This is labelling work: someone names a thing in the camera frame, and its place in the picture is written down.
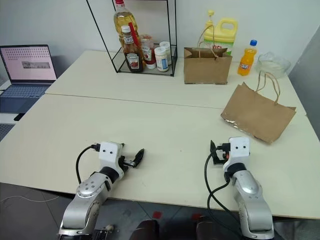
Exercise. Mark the small black object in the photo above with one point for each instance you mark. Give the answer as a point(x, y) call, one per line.
point(18, 117)

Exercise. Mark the brown paper bag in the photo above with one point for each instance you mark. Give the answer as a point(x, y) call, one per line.
point(257, 117)
point(205, 70)

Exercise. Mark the yellow detergent jug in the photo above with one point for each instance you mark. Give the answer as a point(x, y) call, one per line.
point(225, 37)

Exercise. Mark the orange soda bottle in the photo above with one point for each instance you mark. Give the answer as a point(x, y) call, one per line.
point(247, 60)

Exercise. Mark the large cooking oil bottle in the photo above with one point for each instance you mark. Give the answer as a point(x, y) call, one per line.
point(122, 20)

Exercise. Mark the white lidded jar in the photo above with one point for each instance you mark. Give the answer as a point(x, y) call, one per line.
point(161, 61)
point(164, 44)

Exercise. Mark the grey perforated panel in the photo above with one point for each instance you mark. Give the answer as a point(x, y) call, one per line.
point(5, 131)

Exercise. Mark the upright brown paper bag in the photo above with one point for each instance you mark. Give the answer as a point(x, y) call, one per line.
point(205, 70)

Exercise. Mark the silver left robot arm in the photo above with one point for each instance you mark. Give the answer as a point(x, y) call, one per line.
point(85, 197)

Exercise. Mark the open laptop computer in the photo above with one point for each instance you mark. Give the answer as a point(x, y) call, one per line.
point(27, 62)

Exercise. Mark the clear glass bowl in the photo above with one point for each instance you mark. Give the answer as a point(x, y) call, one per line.
point(272, 66)

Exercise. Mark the red ketchup squeeze bottle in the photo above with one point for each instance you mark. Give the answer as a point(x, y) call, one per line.
point(149, 53)

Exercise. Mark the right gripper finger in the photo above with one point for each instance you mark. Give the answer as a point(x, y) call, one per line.
point(214, 148)
point(218, 161)

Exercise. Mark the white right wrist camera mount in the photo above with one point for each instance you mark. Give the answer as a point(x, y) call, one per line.
point(238, 150)

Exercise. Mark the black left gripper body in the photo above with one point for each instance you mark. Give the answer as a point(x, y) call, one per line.
point(127, 164)

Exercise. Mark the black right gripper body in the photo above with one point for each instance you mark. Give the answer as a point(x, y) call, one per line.
point(223, 150)

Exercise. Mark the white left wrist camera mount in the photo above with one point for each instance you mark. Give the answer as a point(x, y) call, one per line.
point(108, 152)

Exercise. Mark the dark rounded shape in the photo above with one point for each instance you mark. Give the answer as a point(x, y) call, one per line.
point(148, 230)

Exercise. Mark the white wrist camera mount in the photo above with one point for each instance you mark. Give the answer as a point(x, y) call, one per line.
point(108, 152)
point(238, 150)

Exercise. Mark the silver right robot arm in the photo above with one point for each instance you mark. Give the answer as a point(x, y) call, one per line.
point(250, 200)

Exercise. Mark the red floor tape square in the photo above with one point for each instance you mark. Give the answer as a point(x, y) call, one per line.
point(157, 215)
point(196, 216)

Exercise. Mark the dark brown sauce bottle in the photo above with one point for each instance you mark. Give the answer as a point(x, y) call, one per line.
point(132, 60)

